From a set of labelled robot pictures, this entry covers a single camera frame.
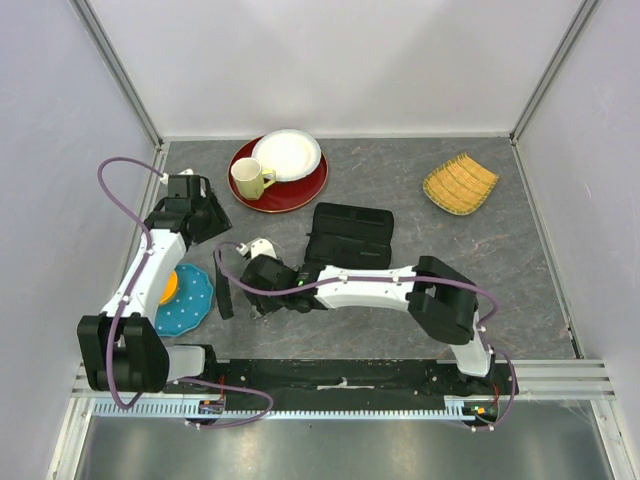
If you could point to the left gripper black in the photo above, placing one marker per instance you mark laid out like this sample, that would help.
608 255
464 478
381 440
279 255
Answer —
219 221

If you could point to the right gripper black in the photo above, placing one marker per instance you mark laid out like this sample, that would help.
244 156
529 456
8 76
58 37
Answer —
268 303

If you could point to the black zip tool case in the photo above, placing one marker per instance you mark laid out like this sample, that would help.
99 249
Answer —
350 237

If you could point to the silver hair scissors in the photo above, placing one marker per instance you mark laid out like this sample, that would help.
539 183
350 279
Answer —
256 315

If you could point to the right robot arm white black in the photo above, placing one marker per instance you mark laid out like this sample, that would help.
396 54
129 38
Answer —
446 305

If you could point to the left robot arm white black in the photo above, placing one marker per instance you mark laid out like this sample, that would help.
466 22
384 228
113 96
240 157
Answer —
119 346

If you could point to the pale yellow mug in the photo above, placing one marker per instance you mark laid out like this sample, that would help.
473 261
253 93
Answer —
251 178

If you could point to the blue dotted plate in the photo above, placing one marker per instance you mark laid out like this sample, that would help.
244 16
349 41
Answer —
190 306

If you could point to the red round tray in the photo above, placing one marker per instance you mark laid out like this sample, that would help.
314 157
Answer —
281 197

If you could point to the orange small bowl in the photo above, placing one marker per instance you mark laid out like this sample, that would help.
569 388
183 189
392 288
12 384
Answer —
171 289

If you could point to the white paper plate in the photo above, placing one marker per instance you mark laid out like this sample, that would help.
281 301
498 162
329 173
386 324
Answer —
291 154

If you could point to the yellow woven bamboo basket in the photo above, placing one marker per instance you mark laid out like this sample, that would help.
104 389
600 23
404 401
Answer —
460 186

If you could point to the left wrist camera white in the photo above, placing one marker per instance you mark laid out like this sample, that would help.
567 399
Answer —
203 186

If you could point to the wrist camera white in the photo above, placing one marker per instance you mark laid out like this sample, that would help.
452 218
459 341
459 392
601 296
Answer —
203 186
257 247

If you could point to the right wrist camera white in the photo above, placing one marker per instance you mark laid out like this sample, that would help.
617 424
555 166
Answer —
257 247

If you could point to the black handled comb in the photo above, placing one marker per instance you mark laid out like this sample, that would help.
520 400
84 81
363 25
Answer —
222 291

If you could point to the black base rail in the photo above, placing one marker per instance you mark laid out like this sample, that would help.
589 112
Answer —
364 383

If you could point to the grey slotted cable duct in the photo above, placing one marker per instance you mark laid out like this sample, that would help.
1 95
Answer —
200 408

